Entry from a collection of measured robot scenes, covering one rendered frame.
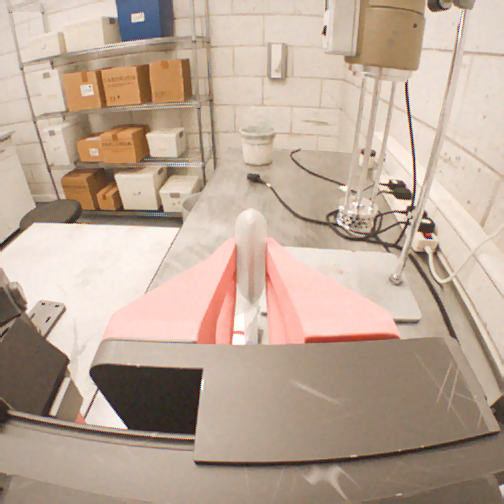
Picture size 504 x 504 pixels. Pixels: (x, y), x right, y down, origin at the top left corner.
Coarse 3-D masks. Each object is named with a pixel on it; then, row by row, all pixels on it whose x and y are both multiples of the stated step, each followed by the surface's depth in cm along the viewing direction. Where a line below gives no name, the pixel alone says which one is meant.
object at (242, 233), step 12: (240, 216) 11; (252, 216) 11; (240, 228) 11; (252, 228) 11; (240, 240) 11; (252, 240) 11; (240, 252) 11; (252, 252) 11; (240, 264) 12; (252, 264) 12; (240, 276) 12; (252, 276) 12; (240, 288) 13; (252, 288) 12
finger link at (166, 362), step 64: (128, 320) 5; (192, 320) 5; (128, 384) 5; (192, 384) 5; (256, 384) 4; (320, 384) 4; (384, 384) 4; (448, 384) 4; (256, 448) 4; (320, 448) 4; (384, 448) 4
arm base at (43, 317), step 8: (40, 304) 52; (48, 304) 52; (56, 304) 52; (64, 304) 52; (24, 312) 43; (32, 312) 50; (40, 312) 50; (48, 312) 51; (56, 312) 51; (8, 320) 40; (24, 320) 42; (32, 320) 49; (40, 320) 49; (48, 320) 50; (56, 320) 50; (40, 328) 47; (48, 328) 47
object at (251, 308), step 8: (248, 224) 11; (248, 304) 13; (256, 304) 13; (248, 312) 14; (256, 312) 14; (248, 320) 14; (256, 320) 14; (248, 328) 14; (256, 328) 15; (248, 336) 15; (256, 336) 15
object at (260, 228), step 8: (256, 216) 11; (256, 224) 11; (264, 224) 11; (256, 232) 11; (264, 232) 11; (256, 240) 11; (264, 240) 11; (256, 248) 11; (264, 248) 12; (256, 256) 11; (264, 256) 12; (256, 264) 12; (264, 264) 12; (256, 272) 12; (264, 272) 12; (256, 280) 12; (264, 280) 13; (256, 288) 12; (256, 296) 13
